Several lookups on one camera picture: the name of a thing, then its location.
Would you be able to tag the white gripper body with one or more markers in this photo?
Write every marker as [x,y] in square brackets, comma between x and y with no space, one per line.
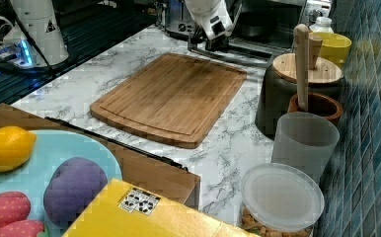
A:
[213,27]

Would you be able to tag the glass oven door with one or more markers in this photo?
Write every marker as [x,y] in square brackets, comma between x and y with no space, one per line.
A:
[233,50]

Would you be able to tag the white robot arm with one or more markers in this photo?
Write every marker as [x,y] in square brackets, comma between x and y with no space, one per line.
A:
[202,6]

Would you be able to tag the stainless steel toaster oven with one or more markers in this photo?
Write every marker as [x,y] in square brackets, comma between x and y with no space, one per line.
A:
[270,23]

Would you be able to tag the stainless steel two-slot toaster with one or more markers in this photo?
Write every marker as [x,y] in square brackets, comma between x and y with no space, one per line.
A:
[173,17]

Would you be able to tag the bamboo cutting board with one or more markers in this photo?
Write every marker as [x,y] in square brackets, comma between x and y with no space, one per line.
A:
[175,99]

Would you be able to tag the dark canister with wooden lid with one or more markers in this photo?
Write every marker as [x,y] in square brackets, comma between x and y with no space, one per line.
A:
[279,89]

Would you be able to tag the small white-capped bottle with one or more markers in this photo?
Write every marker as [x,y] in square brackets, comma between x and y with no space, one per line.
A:
[322,24]

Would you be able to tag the yellow mug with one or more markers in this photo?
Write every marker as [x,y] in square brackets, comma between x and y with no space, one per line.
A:
[334,48]

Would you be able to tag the brown wooden utensil cup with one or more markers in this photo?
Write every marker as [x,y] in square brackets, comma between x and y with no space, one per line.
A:
[325,107]

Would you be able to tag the frosted grey plastic cup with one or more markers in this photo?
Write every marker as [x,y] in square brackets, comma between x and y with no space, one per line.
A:
[306,142]

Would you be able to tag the clear jar with white lid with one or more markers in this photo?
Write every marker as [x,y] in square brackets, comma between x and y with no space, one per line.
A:
[281,197]

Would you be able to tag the light blue plate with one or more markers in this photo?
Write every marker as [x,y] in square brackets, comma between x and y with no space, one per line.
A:
[52,148]

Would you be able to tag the yellow cereal box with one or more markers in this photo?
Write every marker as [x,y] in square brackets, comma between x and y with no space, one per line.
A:
[124,210]

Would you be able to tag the purple toy plum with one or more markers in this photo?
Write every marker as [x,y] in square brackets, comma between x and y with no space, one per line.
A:
[74,184]

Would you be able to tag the yellow toy lemon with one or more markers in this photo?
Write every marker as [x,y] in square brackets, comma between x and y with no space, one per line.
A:
[16,147]

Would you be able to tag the red toy strawberry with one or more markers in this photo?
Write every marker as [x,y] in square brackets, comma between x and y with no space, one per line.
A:
[14,206]
[24,228]

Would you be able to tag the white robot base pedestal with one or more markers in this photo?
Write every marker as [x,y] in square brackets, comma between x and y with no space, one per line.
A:
[36,37]

